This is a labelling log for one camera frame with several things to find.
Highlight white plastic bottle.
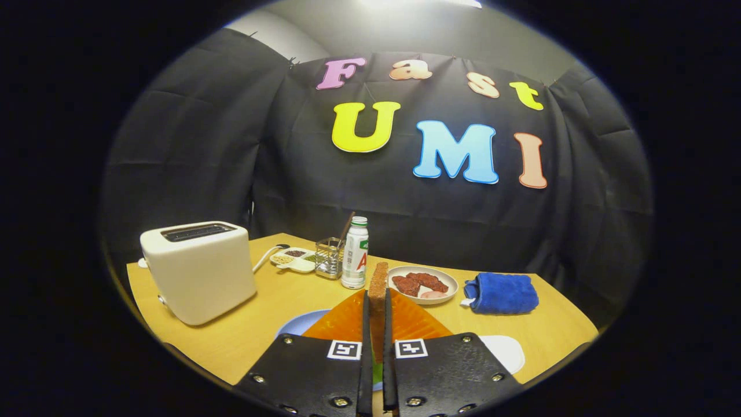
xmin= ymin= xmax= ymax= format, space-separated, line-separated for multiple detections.
xmin=341 ymin=217 xmax=369 ymax=290

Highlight white toaster cable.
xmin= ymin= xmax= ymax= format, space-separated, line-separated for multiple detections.
xmin=252 ymin=244 xmax=290 ymax=274

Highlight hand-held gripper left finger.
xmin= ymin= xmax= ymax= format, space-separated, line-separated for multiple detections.
xmin=234 ymin=290 xmax=373 ymax=417

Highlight toasted bread slice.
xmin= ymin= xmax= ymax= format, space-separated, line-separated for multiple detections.
xmin=368 ymin=262 xmax=390 ymax=363

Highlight beige round plate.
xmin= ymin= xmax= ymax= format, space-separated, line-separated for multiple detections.
xmin=387 ymin=265 xmax=459 ymax=305

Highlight white divided condiment dish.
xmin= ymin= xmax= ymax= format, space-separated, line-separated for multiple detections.
xmin=270 ymin=247 xmax=317 ymax=273

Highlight white square plate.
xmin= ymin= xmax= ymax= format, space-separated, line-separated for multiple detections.
xmin=479 ymin=335 xmax=526 ymax=375

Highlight blue round plate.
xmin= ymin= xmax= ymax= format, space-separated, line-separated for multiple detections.
xmin=277 ymin=309 xmax=331 ymax=338

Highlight blue folded towel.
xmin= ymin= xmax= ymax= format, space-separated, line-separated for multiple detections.
xmin=461 ymin=273 xmax=540 ymax=315

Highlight black backdrop cloth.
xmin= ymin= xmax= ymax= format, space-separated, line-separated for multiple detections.
xmin=101 ymin=28 xmax=655 ymax=331

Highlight brown meat piece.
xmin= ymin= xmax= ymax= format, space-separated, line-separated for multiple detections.
xmin=392 ymin=275 xmax=421 ymax=297
xmin=406 ymin=272 xmax=449 ymax=293

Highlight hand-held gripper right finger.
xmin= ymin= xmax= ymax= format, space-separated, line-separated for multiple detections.
xmin=382 ymin=288 xmax=523 ymax=417

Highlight ceiling light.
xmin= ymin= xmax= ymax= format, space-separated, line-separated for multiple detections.
xmin=359 ymin=0 xmax=481 ymax=8

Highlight metal wire holder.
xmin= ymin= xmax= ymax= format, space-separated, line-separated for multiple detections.
xmin=315 ymin=237 xmax=346 ymax=280

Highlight cream white toaster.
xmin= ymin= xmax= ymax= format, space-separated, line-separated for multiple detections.
xmin=140 ymin=221 xmax=257 ymax=326

